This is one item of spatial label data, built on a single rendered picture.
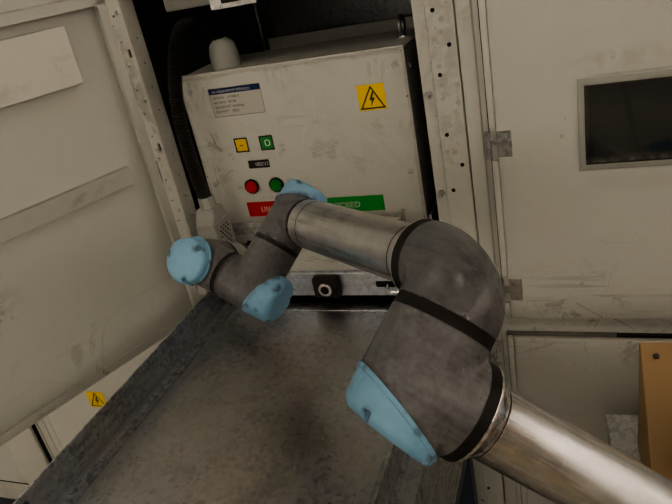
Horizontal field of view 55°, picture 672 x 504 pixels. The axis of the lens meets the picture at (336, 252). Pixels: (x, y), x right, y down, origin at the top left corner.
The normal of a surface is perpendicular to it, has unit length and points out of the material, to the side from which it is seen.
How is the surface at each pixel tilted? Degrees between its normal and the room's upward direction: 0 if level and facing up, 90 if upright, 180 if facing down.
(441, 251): 14
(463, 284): 41
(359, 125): 90
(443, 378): 65
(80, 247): 90
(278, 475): 0
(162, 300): 90
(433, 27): 90
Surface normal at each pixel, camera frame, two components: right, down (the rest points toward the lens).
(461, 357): 0.37, 0.07
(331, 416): -0.18, -0.89
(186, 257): -0.36, -0.04
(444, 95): -0.31, 0.46
